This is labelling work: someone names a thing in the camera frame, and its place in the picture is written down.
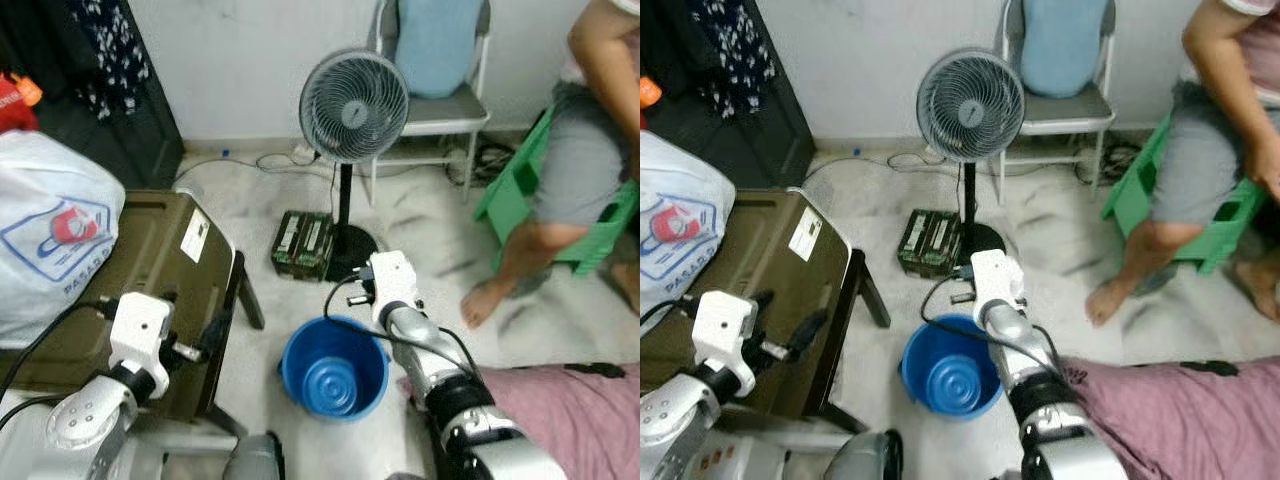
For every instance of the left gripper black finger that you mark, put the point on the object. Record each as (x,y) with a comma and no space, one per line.
(809,335)
(217,332)
(765,299)
(171,299)

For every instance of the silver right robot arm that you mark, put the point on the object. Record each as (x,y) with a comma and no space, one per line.
(1020,335)
(412,328)

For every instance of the olive brown table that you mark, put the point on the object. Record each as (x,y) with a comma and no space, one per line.
(140,260)
(770,250)

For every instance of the dark green crate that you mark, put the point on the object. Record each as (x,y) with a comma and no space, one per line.
(303,245)
(930,243)

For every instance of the white sticker label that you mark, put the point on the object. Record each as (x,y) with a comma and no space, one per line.
(195,235)
(805,235)

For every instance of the blue plastic bucket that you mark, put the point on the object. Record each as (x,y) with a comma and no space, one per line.
(950,375)
(333,370)

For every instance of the white printed plastic bag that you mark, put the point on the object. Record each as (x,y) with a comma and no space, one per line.
(680,235)
(50,240)

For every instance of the grey robot left leg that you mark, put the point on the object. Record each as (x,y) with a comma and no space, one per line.
(868,458)
(252,462)

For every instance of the black cabinet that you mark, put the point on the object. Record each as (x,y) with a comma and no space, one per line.
(760,140)
(100,140)

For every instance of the green plastic stool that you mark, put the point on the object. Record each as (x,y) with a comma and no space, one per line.
(510,195)
(1135,195)

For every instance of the grey standing fan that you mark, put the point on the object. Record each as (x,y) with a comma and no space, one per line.
(353,105)
(970,105)

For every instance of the grey metal folding chair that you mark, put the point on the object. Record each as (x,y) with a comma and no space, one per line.
(445,108)
(1075,108)

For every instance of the seated person grey shorts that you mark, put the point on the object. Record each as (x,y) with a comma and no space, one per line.
(580,170)
(1200,170)

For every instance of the mauve printed blanket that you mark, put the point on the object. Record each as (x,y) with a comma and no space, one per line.
(1190,420)
(560,425)

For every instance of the red bag orange tag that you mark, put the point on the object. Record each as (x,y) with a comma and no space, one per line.
(650,92)
(15,95)

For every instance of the light blue cushion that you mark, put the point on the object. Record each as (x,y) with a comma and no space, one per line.
(437,45)
(1062,45)

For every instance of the black floral garment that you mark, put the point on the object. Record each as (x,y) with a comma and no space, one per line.
(740,50)
(110,50)

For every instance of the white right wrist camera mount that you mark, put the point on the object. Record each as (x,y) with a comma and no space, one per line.
(392,280)
(1000,285)

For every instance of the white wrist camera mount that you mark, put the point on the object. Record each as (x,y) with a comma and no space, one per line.
(140,330)
(727,330)
(1000,285)
(392,280)

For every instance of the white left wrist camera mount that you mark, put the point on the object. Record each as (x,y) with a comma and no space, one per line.
(140,330)
(727,330)

